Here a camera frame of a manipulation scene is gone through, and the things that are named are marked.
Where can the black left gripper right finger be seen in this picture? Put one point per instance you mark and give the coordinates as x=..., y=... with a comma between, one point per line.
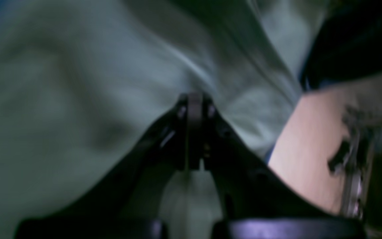
x=255, y=203

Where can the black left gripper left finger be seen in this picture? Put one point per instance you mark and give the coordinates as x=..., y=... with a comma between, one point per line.
x=96, y=215

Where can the sage green T-shirt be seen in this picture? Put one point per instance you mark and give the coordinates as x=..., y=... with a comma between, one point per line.
x=80, y=81

